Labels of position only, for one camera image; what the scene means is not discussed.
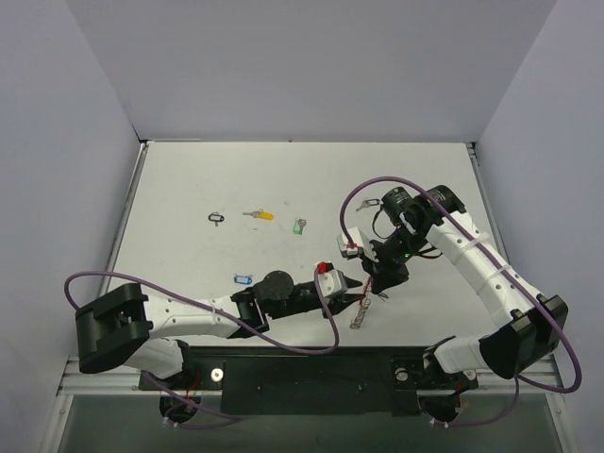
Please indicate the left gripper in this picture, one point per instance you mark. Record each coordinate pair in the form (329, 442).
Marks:
(327, 302)

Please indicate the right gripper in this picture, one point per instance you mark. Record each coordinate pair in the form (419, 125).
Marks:
(386, 272)

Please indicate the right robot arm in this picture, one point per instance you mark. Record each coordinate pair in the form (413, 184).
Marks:
(526, 321)

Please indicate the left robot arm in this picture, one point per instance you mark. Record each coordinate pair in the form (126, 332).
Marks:
(141, 325)

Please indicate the key with clear black tag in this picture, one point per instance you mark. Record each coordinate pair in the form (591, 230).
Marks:
(368, 203)

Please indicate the key with green tag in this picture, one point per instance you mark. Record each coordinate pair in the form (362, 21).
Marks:
(299, 225)

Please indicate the key with yellow tag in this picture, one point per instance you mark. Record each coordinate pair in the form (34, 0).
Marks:
(260, 214)

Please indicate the key with black outlined tag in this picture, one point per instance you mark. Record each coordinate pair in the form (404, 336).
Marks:
(216, 218)

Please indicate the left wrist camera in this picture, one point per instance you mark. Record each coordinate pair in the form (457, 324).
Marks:
(331, 280)

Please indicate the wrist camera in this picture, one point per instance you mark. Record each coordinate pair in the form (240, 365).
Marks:
(355, 244)
(331, 280)

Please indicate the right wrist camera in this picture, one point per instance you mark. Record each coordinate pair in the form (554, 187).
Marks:
(355, 244)

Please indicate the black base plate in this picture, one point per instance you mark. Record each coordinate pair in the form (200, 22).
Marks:
(350, 380)

